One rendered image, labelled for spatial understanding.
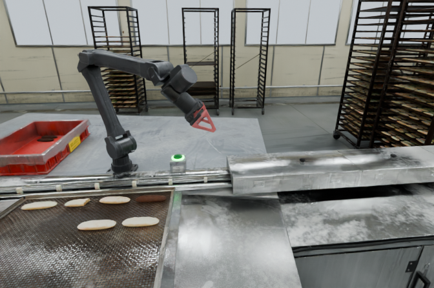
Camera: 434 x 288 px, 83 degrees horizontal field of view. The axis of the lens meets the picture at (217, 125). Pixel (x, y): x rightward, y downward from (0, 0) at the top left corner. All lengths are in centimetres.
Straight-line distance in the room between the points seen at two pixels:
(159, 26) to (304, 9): 292
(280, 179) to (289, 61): 483
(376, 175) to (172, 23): 465
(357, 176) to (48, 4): 559
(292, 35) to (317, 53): 71
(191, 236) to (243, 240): 16
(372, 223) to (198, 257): 59
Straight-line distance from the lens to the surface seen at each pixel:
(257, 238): 84
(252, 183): 95
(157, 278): 58
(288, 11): 561
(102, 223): 78
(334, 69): 617
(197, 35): 524
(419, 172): 127
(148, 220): 74
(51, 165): 137
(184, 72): 73
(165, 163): 123
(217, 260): 78
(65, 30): 574
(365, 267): 107
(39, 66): 607
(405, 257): 113
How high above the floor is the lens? 141
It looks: 21 degrees down
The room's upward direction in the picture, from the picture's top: straight up
